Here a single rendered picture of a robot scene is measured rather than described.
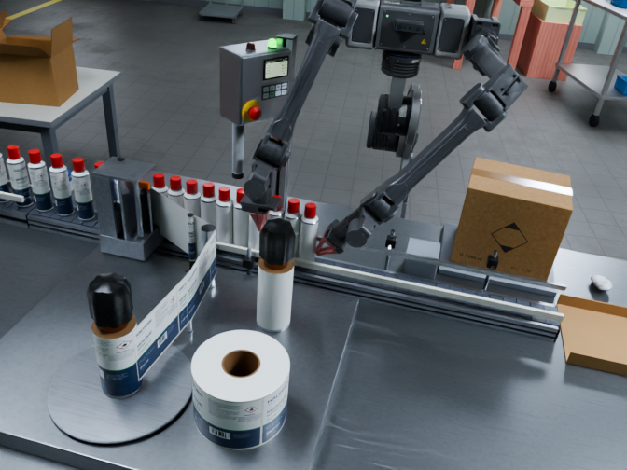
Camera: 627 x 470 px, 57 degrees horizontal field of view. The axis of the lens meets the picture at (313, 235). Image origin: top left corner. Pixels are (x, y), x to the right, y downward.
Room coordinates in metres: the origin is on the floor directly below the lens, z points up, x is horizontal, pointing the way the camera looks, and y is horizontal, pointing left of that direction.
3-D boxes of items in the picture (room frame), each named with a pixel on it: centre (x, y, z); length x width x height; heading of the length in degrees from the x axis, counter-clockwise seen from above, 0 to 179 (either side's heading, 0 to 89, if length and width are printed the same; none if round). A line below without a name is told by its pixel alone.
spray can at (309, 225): (1.42, 0.01, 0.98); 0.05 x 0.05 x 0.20
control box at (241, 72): (1.55, 0.19, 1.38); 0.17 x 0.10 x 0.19; 134
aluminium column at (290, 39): (1.59, 0.12, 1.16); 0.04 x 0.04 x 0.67; 79
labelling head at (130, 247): (1.43, 0.54, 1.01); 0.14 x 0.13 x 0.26; 79
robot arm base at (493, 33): (1.93, -0.49, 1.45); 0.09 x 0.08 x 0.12; 85
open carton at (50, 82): (2.84, 1.50, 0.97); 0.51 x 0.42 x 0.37; 1
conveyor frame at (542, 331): (1.44, 0.10, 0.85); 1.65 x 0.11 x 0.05; 79
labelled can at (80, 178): (1.57, 0.73, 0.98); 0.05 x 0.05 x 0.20
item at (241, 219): (1.47, 0.22, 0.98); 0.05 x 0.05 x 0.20
